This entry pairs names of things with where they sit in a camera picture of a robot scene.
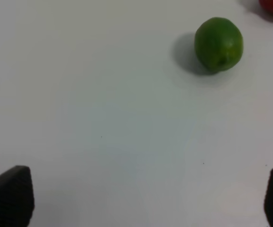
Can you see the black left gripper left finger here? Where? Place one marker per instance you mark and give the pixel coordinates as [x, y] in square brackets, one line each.
[16, 197]

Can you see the green lime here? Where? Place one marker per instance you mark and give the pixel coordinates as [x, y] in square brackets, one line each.
[218, 44]

